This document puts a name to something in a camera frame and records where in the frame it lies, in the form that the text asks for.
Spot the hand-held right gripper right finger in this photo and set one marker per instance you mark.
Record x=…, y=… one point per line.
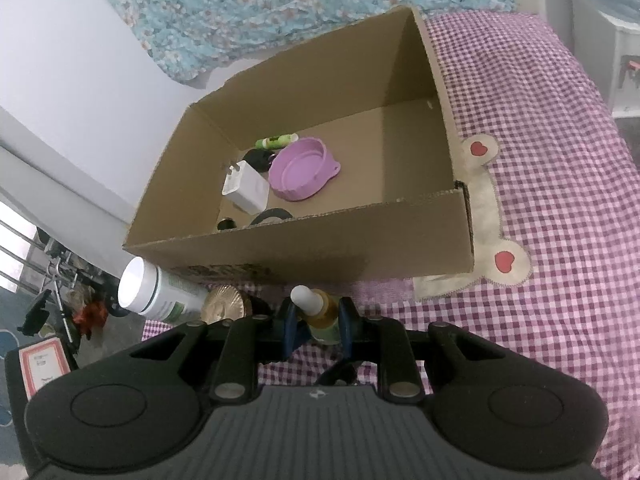
x=346, y=330

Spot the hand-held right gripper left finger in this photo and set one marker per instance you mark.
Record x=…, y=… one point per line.
x=289, y=332

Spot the yellow dropper bottle white cap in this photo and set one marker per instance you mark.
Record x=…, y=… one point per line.
x=317, y=317

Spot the small black jar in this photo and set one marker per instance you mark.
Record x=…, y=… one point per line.
x=226, y=223

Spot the white charger adapter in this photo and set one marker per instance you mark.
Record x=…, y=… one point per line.
x=245, y=190

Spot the purple bowl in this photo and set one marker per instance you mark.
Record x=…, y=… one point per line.
x=302, y=170

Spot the brown cardboard box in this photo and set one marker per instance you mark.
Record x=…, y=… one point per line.
x=400, y=160

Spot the green tube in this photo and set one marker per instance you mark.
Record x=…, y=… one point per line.
x=275, y=141

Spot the gold lid jar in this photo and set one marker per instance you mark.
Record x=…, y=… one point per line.
x=225, y=305

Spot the white jar green label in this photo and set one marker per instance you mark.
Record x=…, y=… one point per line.
x=160, y=297

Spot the red object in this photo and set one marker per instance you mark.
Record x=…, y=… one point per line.
x=91, y=317

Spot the purple checked bed sheet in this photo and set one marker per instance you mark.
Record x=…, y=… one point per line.
x=550, y=210

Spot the black stand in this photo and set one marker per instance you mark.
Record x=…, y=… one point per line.
x=34, y=312

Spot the metal window railing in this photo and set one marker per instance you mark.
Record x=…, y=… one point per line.
x=20, y=245

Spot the floral teal blanket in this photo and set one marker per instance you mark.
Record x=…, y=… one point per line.
x=300, y=5

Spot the white cabinet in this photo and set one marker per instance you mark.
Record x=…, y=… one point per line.
x=615, y=50

